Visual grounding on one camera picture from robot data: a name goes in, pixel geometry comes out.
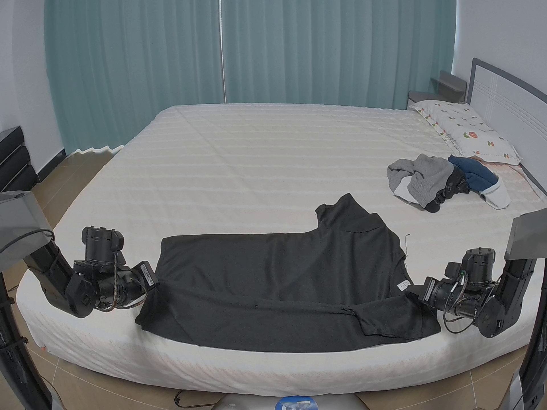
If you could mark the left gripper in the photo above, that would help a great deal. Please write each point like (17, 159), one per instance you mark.
(132, 288)

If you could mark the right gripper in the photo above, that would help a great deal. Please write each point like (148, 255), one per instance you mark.
(446, 299)

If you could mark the black T-shirt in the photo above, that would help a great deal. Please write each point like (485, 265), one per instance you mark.
(277, 280)

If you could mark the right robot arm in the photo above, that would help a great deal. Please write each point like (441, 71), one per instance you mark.
(517, 280)

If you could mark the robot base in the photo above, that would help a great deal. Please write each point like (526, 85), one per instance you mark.
(256, 403)

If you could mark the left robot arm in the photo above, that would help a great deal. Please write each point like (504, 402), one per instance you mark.
(81, 293)

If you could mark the pile of clothes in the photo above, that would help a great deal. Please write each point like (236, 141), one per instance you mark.
(427, 180)

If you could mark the bed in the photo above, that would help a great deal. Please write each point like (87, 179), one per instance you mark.
(256, 156)

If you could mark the white printed pillow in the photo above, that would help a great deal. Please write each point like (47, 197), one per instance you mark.
(470, 133)

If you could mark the black chest of drawers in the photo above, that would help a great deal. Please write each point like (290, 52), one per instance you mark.
(15, 160)

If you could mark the grey bedside table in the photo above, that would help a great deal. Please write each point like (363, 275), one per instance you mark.
(446, 84)

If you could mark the blue-green curtain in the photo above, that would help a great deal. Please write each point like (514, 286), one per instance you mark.
(128, 58)
(333, 41)

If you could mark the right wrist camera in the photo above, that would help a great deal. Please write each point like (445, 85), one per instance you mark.
(454, 271)

